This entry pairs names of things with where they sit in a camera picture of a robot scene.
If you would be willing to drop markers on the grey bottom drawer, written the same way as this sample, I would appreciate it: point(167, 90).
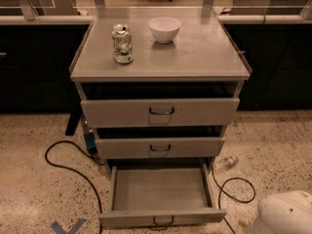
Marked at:
point(160, 196)

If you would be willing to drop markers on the grey drawer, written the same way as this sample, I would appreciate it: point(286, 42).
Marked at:
point(160, 196)
point(130, 104)
point(159, 142)

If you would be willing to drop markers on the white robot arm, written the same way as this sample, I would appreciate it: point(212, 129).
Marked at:
point(283, 213)

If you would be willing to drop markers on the grey drawer cabinet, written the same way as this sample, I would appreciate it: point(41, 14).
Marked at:
point(201, 52)

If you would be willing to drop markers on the grey top drawer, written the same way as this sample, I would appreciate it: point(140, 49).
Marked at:
point(130, 104)

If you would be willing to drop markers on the grey middle drawer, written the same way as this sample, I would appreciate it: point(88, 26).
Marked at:
point(159, 142)

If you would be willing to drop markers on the blue power box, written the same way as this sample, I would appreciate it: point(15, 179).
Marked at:
point(90, 141)

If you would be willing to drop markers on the crushed green soda can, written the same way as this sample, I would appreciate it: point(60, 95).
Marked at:
point(122, 44)

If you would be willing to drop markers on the white bowl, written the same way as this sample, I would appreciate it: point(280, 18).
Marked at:
point(164, 29)

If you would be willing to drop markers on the clear plastic bottle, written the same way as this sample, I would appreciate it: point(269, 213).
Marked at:
point(225, 164)

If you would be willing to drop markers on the dark lab bench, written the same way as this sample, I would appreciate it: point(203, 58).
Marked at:
point(35, 72)

